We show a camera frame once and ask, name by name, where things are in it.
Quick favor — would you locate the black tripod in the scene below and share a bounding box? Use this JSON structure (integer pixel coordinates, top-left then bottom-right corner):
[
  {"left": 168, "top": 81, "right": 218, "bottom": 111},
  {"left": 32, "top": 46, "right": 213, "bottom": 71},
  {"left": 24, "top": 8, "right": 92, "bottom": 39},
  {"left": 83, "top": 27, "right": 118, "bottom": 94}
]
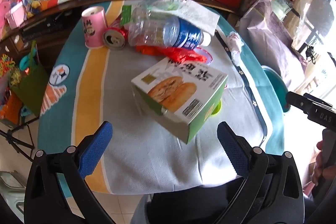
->
[{"left": 0, "top": 116, "right": 40, "bottom": 161}]

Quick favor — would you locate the red soda can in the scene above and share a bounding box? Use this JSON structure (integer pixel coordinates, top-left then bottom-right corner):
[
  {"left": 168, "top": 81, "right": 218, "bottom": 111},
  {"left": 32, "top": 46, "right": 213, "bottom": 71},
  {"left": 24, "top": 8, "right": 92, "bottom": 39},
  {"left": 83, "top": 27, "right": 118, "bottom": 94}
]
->
[{"left": 102, "top": 27, "right": 130, "bottom": 51}]

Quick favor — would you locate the clear plastic bottle blue label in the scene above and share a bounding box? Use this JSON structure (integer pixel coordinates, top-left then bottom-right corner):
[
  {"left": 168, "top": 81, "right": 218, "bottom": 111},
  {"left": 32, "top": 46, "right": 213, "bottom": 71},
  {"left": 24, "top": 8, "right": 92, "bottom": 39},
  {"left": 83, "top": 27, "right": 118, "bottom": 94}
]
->
[{"left": 128, "top": 0, "right": 212, "bottom": 50}]

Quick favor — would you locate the yellow-green plastic lid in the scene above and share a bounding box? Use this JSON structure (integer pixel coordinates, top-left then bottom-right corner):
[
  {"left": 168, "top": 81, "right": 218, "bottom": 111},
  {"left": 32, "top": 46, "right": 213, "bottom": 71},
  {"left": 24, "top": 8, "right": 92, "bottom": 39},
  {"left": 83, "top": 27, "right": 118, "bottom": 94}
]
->
[{"left": 210, "top": 101, "right": 222, "bottom": 117}]

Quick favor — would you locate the black power cable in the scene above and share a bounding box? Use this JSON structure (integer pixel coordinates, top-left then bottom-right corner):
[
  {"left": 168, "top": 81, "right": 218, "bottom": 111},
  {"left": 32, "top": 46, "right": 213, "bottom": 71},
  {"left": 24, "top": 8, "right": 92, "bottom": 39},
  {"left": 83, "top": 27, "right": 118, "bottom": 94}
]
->
[{"left": 306, "top": 47, "right": 319, "bottom": 64}]

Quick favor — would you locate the white paper tissue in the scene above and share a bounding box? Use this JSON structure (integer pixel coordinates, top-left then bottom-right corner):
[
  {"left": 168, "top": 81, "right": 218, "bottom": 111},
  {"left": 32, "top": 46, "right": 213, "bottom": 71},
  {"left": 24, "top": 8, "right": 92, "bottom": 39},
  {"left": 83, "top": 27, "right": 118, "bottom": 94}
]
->
[{"left": 171, "top": 0, "right": 220, "bottom": 35}]

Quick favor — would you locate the teal plastic bin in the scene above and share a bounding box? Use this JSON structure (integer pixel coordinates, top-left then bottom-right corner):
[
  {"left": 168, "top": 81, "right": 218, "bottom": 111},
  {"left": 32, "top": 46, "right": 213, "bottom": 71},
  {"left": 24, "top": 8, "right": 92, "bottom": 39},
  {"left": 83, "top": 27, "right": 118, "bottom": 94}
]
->
[{"left": 261, "top": 66, "right": 292, "bottom": 115}]

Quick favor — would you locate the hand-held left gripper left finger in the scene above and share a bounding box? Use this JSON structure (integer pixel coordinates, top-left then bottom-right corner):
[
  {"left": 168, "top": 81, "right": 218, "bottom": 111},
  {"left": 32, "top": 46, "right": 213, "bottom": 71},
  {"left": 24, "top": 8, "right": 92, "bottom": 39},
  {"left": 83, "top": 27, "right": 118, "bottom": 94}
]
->
[{"left": 24, "top": 121, "right": 116, "bottom": 224}]

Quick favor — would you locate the person's right hand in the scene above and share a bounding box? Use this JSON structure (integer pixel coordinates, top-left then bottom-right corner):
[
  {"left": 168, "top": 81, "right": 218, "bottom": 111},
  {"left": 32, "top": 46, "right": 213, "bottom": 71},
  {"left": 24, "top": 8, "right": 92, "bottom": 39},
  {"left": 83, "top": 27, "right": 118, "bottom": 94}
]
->
[{"left": 312, "top": 140, "right": 336, "bottom": 186}]

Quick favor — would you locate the pink toy box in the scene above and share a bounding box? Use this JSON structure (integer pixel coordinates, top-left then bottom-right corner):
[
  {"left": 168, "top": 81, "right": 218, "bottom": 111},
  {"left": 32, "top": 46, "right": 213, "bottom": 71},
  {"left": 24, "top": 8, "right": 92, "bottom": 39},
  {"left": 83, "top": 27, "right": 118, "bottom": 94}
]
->
[{"left": 0, "top": 0, "right": 25, "bottom": 29}]

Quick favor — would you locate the pink paper cup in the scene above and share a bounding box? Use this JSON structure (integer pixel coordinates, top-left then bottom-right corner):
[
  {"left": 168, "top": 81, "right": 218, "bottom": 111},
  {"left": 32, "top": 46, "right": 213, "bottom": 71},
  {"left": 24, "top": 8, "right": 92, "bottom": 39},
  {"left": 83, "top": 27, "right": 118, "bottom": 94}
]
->
[{"left": 81, "top": 6, "right": 109, "bottom": 49}]

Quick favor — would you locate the green and white pastry box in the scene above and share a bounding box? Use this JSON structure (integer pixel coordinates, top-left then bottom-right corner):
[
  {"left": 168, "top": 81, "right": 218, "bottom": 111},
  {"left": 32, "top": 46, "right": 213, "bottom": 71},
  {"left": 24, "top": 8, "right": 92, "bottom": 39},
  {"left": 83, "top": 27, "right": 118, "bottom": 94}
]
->
[{"left": 131, "top": 57, "right": 228, "bottom": 144}]

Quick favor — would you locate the purple woven bag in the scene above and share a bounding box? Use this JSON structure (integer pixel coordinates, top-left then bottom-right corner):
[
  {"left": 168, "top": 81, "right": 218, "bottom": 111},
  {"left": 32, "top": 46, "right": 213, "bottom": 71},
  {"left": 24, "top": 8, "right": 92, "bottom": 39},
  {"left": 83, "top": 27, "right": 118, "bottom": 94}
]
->
[{"left": 239, "top": 0, "right": 307, "bottom": 93}]

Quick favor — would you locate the colourful paper flower bunch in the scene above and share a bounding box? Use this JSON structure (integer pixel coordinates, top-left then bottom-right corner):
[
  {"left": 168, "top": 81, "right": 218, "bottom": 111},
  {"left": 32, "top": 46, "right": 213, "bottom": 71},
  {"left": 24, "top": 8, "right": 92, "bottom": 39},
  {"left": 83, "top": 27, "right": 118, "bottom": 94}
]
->
[{"left": 0, "top": 55, "right": 21, "bottom": 88}]

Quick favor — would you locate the red plastic bag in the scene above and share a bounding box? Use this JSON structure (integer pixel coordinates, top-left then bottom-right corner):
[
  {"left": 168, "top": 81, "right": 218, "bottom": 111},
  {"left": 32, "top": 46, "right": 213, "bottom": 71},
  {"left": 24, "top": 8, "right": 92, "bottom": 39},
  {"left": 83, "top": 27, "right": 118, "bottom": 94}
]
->
[{"left": 136, "top": 45, "right": 210, "bottom": 64}]

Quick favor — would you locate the striped printed blanket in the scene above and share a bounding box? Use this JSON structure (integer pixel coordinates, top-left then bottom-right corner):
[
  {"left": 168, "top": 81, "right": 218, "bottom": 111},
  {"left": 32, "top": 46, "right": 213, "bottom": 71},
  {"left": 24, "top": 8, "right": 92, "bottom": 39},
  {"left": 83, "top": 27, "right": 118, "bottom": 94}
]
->
[{"left": 38, "top": 0, "right": 285, "bottom": 194}]

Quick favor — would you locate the orange basket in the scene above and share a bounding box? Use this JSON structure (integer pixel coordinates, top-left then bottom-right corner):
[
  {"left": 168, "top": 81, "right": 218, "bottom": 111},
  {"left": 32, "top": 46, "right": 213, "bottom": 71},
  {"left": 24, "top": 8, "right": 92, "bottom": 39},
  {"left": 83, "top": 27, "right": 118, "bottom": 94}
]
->
[{"left": 0, "top": 93, "right": 22, "bottom": 119}]

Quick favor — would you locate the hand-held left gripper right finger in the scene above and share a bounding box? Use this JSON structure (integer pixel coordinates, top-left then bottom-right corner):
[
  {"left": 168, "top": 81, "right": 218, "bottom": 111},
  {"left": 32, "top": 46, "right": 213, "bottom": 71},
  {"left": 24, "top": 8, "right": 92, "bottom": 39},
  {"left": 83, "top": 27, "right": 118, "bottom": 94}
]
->
[{"left": 210, "top": 121, "right": 305, "bottom": 224}]

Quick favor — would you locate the green paper bag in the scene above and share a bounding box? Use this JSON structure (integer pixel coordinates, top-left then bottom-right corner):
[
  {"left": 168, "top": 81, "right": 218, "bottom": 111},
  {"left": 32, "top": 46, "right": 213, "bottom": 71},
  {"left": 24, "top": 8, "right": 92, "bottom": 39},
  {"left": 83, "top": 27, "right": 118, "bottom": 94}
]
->
[{"left": 10, "top": 40, "right": 50, "bottom": 117}]

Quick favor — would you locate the grey plastic stool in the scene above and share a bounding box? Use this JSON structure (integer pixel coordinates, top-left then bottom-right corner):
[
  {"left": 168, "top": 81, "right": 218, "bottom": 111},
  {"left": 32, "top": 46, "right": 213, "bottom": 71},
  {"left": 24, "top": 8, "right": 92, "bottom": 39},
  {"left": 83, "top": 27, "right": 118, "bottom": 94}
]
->
[{"left": 0, "top": 171, "right": 27, "bottom": 214}]

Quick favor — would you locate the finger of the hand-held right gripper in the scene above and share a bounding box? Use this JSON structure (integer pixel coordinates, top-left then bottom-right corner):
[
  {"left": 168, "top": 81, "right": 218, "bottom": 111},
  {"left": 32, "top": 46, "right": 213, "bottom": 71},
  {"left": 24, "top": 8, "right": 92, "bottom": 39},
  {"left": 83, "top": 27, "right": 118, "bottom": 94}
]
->
[
  {"left": 286, "top": 91, "right": 313, "bottom": 117},
  {"left": 303, "top": 93, "right": 336, "bottom": 109}
]

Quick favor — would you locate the person's dark trouser leg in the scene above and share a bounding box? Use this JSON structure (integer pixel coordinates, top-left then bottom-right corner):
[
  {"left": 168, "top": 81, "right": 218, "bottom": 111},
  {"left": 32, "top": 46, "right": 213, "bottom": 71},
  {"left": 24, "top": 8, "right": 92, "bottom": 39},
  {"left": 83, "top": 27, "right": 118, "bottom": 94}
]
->
[{"left": 131, "top": 175, "right": 315, "bottom": 224}]

